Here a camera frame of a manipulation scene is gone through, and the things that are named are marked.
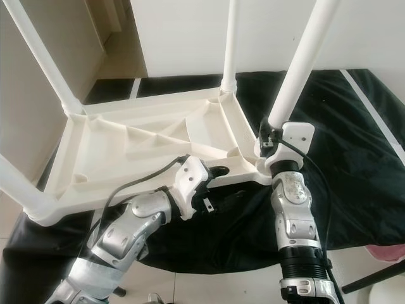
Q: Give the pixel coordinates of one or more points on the white plastic table leg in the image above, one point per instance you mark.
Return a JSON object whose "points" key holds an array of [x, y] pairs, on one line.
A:
{"points": [[44, 57], [304, 63], [231, 44], [25, 183]]}

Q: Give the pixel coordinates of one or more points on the white plastic table top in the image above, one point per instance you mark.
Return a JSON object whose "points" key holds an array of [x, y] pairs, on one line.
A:
{"points": [[120, 149]]}

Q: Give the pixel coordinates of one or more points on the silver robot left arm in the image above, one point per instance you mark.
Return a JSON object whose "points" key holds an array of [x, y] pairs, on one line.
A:
{"points": [[133, 234]]}

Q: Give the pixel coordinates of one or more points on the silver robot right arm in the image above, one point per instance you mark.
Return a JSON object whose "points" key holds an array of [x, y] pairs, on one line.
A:
{"points": [[291, 209]]}

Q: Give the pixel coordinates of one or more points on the black cloth table cover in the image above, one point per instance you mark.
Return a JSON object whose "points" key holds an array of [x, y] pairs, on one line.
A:
{"points": [[342, 177]]}

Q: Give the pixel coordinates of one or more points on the black metal stand leg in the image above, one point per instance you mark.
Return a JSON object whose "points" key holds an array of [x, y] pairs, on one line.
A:
{"points": [[373, 277], [119, 291]]}

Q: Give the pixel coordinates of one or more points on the pink fabric item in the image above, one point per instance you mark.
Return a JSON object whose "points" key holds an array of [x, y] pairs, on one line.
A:
{"points": [[386, 252]]}

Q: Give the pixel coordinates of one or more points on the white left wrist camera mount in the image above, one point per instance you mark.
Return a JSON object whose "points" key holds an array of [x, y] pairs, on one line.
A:
{"points": [[193, 177]]}

